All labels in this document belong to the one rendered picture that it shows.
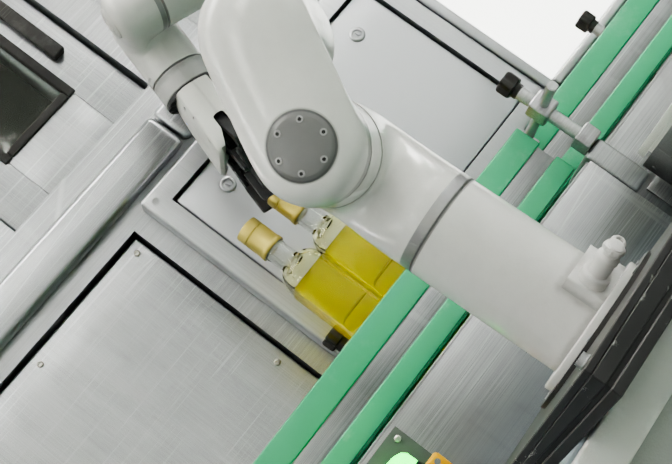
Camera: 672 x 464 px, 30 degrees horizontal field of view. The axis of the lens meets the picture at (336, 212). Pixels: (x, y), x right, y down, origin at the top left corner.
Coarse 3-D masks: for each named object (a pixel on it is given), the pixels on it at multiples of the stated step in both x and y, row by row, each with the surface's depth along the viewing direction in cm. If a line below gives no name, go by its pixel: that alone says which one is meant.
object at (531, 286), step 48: (480, 192) 104; (432, 240) 102; (480, 240) 101; (528, 240) 101; (624, 240) 100; (480, 288) 101; (528, 288) 100; (576, 288) 99; (528, 336) 101; (576, 336) 99
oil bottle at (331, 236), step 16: (320, 224) 149; (336, 224) 148; (320, 240) 148; (336, 240) 148; (352, 240) 148; (336, 256) 147; (352, 256) 147; (368, 256) 147; (384, 256) 147; (352, 272) 147; (368, 272) 146; (384, 272) 147; (400, 272) 147; (384, 288) 146
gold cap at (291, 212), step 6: (270, 198) 151; (276, 198) 151; (270, 204) 151; (276, 204) 151; (282, 204) 150; (288, 204) 150; (276, 210) 152; (282, 210) 151; (288, 210) 150; (294, 210) 150; (300, 210) 150; (288, 216) 151; (294, 216) 150; (294, 222) 151
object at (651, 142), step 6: (666, 114) 130; (660, 120) 132; (666, 120) 131; (660, 126) 133; (666, 126) 134; (654, 132) 135; (660, 132) 134; (666, 132) 135; (648, 138) 137; (654, 138) 136; (660, 138) 137; (642, 144) 140; (648, 144) 138; (654, 144) 139; (642, 150) 140; (648, 150) 139; (642, 156) 141
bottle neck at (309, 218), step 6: (306, 210) 150; (312, 210) 150; (318, 210) 151; (300, 216) 150; (306, 216) 150; (312, 216) 150; (318, 216) 150; (300, 222) 151; (306, 222) 150; (312, 222) 150; (318, 222) 150; (306, 228) 151; (312, 228) 150
